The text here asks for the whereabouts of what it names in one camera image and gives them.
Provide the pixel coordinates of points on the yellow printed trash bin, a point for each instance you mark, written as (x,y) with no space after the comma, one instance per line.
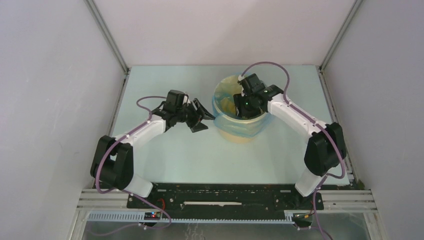
(232,136)

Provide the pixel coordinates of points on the small lit circuit board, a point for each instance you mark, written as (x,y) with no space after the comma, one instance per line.
(152,216)

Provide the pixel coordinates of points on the aluminium corner frame right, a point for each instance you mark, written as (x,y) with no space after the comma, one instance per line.
(341,33)

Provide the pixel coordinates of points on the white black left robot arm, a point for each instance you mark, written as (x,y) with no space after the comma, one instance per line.
(113,161)

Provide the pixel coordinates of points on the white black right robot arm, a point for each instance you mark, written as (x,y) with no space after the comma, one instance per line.
(325,143)

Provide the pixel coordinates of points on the aluminium corner frame left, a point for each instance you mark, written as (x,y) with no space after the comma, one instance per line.
(102,25)

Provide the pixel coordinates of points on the aluminium corner frame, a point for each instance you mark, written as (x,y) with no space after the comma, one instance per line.
(102,25)
(341,33)

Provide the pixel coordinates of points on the blue plastic trash bag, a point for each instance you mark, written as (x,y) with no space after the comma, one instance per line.
(228,109)

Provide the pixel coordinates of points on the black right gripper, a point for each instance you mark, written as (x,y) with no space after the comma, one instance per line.
(239,100)

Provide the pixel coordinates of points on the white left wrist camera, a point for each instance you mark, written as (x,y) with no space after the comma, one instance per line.
(186,99)

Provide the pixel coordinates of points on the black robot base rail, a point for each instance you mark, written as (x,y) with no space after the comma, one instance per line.
(231,202)

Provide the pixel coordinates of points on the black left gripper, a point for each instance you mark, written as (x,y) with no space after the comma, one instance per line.
(196,116)

